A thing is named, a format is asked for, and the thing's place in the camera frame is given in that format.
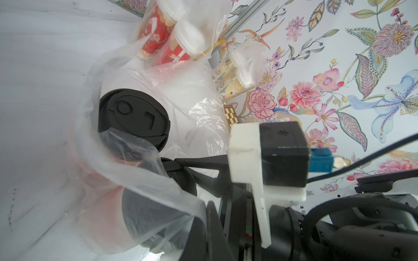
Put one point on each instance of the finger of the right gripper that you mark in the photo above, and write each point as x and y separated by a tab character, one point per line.
211	163

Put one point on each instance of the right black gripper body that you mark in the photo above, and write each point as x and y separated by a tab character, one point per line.
368	226

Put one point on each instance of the wooden chessboard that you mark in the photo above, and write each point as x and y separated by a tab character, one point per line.
230	115

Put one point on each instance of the red cup black lid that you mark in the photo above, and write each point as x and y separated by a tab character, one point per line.
157	227
136	113

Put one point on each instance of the red cup white lid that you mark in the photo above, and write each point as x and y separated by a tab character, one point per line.
185	43
158	24

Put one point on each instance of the clear plastic carrier bag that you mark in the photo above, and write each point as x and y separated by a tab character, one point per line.
240	71

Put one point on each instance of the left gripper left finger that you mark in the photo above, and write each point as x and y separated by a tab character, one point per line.
196	245

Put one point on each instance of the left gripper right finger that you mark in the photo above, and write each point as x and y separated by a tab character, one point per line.
217	245

